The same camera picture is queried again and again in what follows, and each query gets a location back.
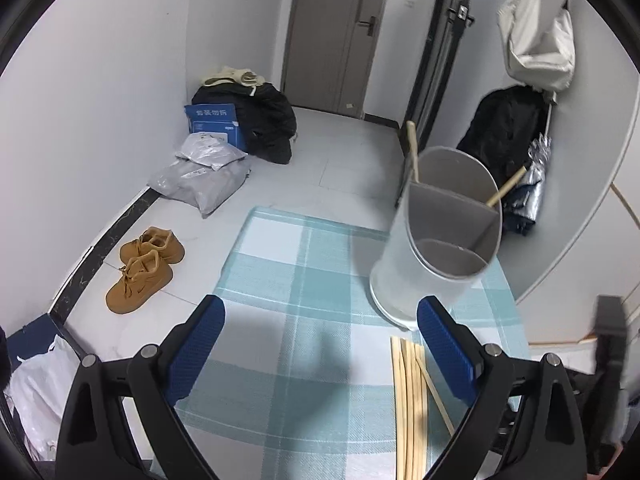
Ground light wooden chopstick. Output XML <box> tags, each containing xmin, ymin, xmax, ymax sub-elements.
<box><xmin>486</xmin><ymin>165</ymin><xmax>528</xmax><ymax>208</ymax></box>
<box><xmin>405</xmin><ymin>120</ymin><xmax>421</xmax><ymax>184</ymax></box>

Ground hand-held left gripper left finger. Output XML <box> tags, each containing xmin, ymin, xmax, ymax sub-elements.
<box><xmin>56</xmin><ymin>294</ymin><xmax>227</xmax><ymax>480</ymax></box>

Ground black bag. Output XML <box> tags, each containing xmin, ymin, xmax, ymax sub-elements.
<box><xmin>191</xmin><ymin>81</ymin><xmax>298</xmax><ymax>164</ymax></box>

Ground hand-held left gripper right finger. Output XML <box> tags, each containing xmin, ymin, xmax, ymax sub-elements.
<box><xmin>416</xmin><ymin>295</ymin><xmax>588</xmax><ymax>480</ymax></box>

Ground black framed door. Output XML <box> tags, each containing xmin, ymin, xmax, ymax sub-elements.
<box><xmin>398</xmin><ymin>0</ymin><xmax>476</xmax><ymax>158</ymax></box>

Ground tan suede shoe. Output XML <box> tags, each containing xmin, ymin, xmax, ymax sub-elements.
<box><xmin>119</xmin><ymin>226</ymin><xmax>186</xmax><ymax>266</ymax></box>
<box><xmin>105</xmin><ymin>249</ymin><xmax>174</xmax><ymax>316</ymax></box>

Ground grey plastic mail bag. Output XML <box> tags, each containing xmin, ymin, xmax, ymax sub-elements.
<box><xmin>148</xmin><ymin>157</ymin><xmax>252</xmax><ymax>219</ymax></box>
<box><xmin>175</xmin><ymin>132</ymin><xmax>249</xmax><ymax>173</ymax></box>

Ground grey brown door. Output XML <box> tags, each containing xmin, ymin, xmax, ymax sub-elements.
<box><xmin>281</xmin><ymin>0</ymin><xmax>392</xmax><ymax>120</ymax></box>

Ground teal checked tablecloth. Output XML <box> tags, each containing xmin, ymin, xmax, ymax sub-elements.
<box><xmin>150</xmin><ymin>206</ymin><xmax>531</xmax><ymax>480</ymax></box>

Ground silver folded umbrella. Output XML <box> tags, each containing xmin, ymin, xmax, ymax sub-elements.
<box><xmin>502</xmin><ymin>91</ymin><xmax>557</xmax><ymax>236</ymax></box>

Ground beige cloth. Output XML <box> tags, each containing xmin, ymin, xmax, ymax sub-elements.
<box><xmin>201</xmin><ymin>66</ymin><xmax>266</xmax><ymax>97</ymax></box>

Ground blue cardboard box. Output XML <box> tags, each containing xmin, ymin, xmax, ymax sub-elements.
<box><xmin>184</xmin><ymin>103</ymin><xmax>249</xmax><ymax>153</ymax></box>

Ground white grey utensil holder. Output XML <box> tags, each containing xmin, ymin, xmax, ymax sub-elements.
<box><xmin>369</xmin><ymin>146</ymin><xmax>503</xmax><ymax>332</ymax></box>

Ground white plastic bag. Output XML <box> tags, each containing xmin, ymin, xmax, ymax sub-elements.
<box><xmin>7</xmin><ymin>335</ymin><xmax>83</xmax><ymax>461</ymax></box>

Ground dark blue container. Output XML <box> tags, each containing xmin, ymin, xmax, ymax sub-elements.
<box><xmin>7</xmin><ymin>327</ymin><xmax>56</xmax><ymax>361</ymax></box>

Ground black hanging jacket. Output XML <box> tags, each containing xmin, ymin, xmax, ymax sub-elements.
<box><xmin>456</xmin><ymin>85</ymin><xmax>551</xmax><ymax>196</ymax></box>

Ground white hanging bag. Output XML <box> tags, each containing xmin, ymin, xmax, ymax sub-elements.
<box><xmin>496</xmin><ymin>0</ymin><xmax>576</xmax><ymax>92</ymax></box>

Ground pile of wooden chopsticks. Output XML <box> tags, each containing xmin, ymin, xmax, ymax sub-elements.
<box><xmin>389</xmin><ymin>335</ymin><xmax>457</xmax><ymax>480</ymax></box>

